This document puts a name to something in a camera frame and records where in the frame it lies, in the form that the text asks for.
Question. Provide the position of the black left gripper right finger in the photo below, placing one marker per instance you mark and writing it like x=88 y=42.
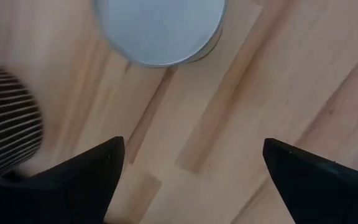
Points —
x=322 y=193

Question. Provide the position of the striped dark plant pot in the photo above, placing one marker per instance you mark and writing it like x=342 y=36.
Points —
x=8 y=121

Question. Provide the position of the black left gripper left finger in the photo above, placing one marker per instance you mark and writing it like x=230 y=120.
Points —
x=73 y=193

